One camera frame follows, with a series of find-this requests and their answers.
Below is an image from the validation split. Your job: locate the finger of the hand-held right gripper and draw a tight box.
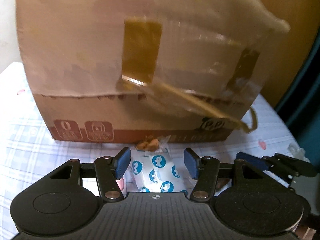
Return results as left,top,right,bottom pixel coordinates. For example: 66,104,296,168
236,151,318,178

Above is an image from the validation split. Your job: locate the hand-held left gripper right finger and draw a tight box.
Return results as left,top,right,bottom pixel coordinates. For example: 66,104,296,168
184,147,267,202

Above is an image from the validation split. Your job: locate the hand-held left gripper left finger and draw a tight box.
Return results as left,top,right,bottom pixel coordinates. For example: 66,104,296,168
49,147,132,202

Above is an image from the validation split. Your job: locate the white blue-dotted snack packet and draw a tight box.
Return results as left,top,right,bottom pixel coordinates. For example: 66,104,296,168
130,150,157,193
149,152,188,196

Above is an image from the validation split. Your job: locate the brown cardboard box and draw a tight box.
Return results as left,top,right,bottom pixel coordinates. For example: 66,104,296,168
15,0,292,143

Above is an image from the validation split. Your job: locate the clear packet of brown snack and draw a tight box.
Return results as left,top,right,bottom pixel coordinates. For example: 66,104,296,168
136,135,172,153

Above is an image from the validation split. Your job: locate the white crumpled plastic wrapper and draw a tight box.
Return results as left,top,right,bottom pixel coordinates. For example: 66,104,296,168
287,144,307,161

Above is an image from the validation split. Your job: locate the dark teal panel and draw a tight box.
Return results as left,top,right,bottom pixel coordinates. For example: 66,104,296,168
275,37,320,162

